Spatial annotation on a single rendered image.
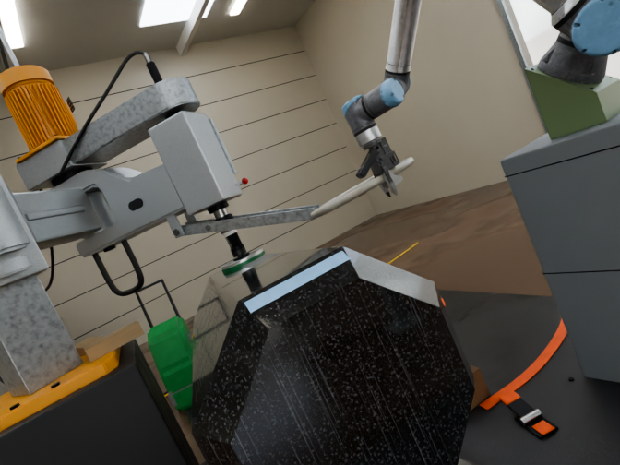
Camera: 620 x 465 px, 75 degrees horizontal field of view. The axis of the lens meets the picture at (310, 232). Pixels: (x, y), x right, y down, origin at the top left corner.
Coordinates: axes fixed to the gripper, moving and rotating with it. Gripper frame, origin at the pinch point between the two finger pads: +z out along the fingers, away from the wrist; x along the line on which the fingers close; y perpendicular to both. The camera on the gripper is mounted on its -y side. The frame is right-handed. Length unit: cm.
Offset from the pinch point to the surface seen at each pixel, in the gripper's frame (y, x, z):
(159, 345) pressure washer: -129, 158, 31
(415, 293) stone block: -21.5, -31.1, 26.0
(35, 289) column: -128, 26, -29
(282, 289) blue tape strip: -55, -32, 5
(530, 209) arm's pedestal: 30.6, -25.2, 24.5
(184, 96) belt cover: -46, 44, -76
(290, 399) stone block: -67, -38, 29
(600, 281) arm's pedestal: 33, -37, 52
